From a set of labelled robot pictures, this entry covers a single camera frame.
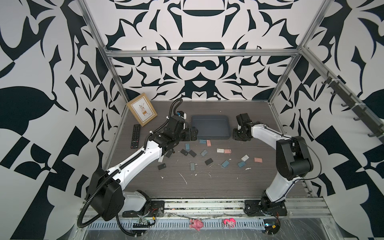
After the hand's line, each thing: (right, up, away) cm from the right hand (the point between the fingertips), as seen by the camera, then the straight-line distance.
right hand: (236, 134), depth 97 cm
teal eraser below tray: (-22, -4, -1) cm, 22 cm away
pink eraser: (-6, -10, -3) cm, 12 cm away
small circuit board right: (+9, -40, -26) cm, 49 cm away
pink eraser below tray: (-18, -6, -1) cm, 19 cm away
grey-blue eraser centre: (-21, -11, -4) cm, 24 cm away
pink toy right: (-11, -38, -27) cm, 48 cm away
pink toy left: (-26, -37, -29) cm, 54 cm away
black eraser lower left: (-46, -17, -9) cm, 50 cm away
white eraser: (-11, -10, -3) cm, 15 cm away
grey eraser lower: (-28, -18, -10) cm, 35 cm away
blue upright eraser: (-31, -7, -2) cm, 32 cm away
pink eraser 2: (+11, -14, -7) cm, 19 cm away
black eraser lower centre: (-19, -15, -8) cm, 25 cm away
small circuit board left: (-51, -39, -25) cm, 69 cm away
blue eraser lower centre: (-9, -16, -8) cm, 20 cm away
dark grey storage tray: (-15, +4, +8) cm, 17 cm away
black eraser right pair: (-28, -12, -4) cm, 31 cm away
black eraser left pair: (-33, -11, -3) cm, 35 cm away
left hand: (-30, +5, -16) cm, 34 cm away
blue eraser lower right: (0, -17, -8) cm, 19 cm away
